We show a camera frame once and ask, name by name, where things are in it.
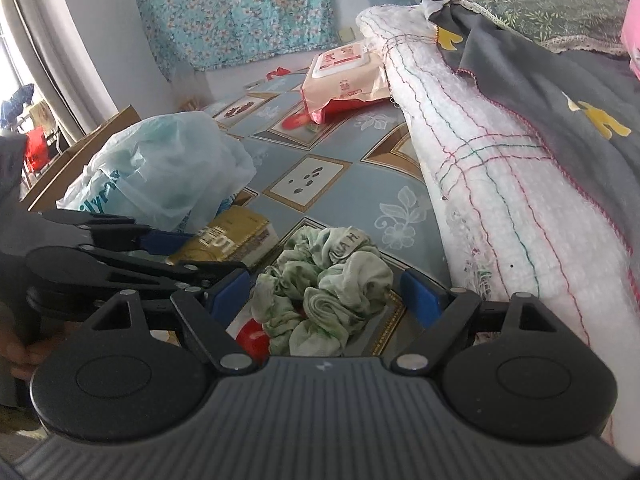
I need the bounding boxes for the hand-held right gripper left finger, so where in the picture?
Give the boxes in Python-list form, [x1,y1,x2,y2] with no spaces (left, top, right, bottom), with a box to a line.
[90,268,253,376]

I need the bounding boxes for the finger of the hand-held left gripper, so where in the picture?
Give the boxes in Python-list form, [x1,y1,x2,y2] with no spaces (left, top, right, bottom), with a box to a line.
[85,220,197,258]
[95,257,248,311]

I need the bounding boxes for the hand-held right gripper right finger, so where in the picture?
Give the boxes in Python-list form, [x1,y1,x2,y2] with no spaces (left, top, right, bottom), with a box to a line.
[392,268,558,376]

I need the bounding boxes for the gold book box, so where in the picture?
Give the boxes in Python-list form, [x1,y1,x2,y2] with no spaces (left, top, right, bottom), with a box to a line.
[167,206,278,266]

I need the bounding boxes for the green white cloth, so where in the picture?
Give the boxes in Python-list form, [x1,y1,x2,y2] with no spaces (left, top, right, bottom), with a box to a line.
[250,226,396,357]

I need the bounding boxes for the brown cardboard box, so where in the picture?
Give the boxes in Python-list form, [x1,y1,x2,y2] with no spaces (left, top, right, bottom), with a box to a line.
[22,105,142,211]

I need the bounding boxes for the person's left hand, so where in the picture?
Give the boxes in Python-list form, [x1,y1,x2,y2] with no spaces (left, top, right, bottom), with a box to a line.
[0,305,76,381]

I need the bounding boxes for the white plastic bag blue print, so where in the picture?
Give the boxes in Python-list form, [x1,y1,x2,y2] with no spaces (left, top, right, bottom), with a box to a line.
[56,112,257,233]

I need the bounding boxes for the red hanging bag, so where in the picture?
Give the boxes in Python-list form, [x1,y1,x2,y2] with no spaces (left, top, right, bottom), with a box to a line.
[24,127,53,171]

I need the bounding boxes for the white stitched quilt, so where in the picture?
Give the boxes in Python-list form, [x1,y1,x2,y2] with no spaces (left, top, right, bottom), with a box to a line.
[356,4,640,461]

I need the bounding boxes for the patterned floor mat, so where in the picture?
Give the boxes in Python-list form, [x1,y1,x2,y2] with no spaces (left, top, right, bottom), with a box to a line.
[200,65,451,356]

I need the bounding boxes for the blue hanging cloth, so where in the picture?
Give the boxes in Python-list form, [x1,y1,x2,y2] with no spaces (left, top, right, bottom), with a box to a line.
[0,85,36,123]

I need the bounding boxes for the red wet wipes pack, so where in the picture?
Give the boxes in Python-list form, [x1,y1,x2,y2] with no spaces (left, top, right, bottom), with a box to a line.
[300,94,391,126]

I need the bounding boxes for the grey curtain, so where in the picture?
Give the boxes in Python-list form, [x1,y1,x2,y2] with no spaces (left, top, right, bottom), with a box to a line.
[0,0,118,146]

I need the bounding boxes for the pink wet wipes pack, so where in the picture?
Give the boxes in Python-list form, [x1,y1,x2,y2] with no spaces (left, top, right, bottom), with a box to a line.
[300,42,391,106]

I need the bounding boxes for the grey bedsheet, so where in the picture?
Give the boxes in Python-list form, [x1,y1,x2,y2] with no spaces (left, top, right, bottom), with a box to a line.
[427,0,640,256]

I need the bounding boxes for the teal floral cloth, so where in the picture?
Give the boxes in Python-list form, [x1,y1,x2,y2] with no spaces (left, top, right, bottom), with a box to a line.
[129,0,346,81]

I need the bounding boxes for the green floral pillow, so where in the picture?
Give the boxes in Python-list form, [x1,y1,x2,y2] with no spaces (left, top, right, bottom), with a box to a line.
[467,0,632,56]

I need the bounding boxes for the pink dotted blanket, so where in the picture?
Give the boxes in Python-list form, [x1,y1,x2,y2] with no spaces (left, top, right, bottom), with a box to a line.
[620,7,640,81]

